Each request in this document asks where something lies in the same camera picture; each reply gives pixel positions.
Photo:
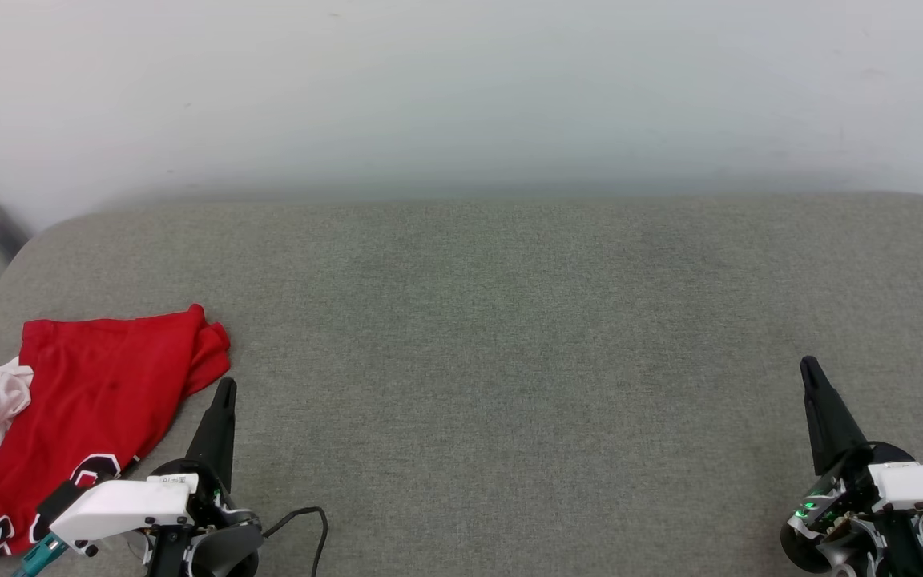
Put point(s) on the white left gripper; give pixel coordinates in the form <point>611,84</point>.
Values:
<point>125,501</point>

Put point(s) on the red basketball jersey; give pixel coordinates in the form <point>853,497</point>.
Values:
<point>93,401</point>

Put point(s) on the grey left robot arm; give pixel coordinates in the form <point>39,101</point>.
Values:
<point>221,553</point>

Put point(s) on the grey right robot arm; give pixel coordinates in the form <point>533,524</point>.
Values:
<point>902,554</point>

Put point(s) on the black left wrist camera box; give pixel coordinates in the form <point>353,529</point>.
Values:
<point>57,501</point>

